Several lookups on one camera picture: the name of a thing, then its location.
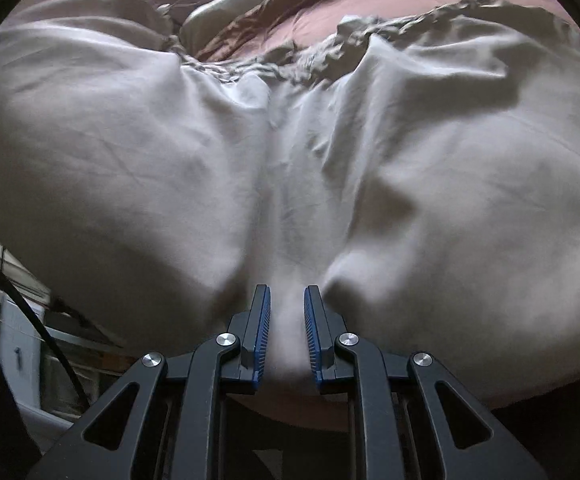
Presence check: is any beige large garment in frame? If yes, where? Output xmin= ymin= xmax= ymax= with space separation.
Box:
xmin=0 ymin=0 xmax=580 ymax=400

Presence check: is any white storage cabinet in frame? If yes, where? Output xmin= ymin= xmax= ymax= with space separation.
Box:
xmin=0 ymin=296 xmax=43 ymax=408

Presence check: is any black cable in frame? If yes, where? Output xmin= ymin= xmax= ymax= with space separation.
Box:
xmin=0 ymin=236 xmax=92 ymax=411

